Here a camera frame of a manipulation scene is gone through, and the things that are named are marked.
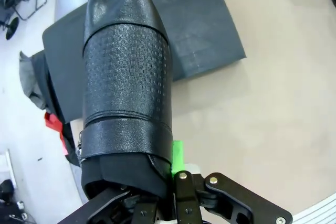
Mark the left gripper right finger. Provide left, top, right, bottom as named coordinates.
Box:
left=171, top=140, right=292, bottom=224

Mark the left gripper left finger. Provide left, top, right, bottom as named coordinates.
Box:
left=60, top=186, right=158, bottom=224

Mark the red plastic piece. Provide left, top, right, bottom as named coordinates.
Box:
left=44, top=112, right=69, bottom=155

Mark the grey cloth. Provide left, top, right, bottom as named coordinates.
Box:
left=19, top=50, right=47, bottom=111

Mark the black round base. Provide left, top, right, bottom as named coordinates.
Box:
left=5, top=16, right=20, bottom=40

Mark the black cable bundle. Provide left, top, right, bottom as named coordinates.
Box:
left=0, top=179, right=35, bottom=224

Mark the aluminium table edge rail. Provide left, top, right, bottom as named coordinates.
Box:
left=291, top=195, right=336, bottom=224

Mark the black wire frame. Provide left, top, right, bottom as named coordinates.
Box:
left=12, top=0, right=48, bottom=22

